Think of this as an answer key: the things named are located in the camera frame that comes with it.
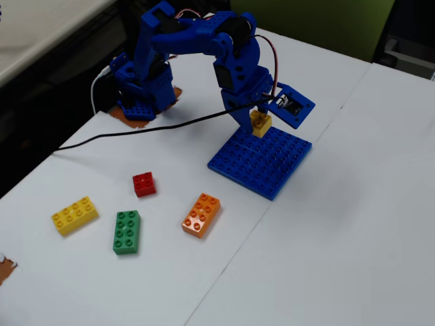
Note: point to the yellow 2x2 toy block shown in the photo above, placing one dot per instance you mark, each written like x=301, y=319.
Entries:
x=261, y=126

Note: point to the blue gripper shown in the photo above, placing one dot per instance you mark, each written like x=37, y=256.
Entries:
x=238, y=106

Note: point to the white side table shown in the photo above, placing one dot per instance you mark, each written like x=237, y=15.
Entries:
x=34, y=34

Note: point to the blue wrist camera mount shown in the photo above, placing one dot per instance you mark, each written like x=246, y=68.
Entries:
x=303, y=116

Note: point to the yellow 2x4 toy block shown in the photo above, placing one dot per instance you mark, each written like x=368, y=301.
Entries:
x=74, y=215

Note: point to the red 2x2 toy block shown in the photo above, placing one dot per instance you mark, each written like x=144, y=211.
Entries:
x=144, y=185

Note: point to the green 2x4 toy block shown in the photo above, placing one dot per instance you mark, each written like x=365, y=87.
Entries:
x=126, y=232

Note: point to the green partition panel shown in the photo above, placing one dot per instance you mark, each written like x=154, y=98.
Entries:
x=306, y=20

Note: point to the blue 8x8 studded baseplate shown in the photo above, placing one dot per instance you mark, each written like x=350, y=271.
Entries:
x=265, y=166

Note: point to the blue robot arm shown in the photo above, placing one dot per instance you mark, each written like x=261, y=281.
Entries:
x=190, y=37

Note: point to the orange 2x4 toy block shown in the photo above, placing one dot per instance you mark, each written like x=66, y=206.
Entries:
x=201, y=215

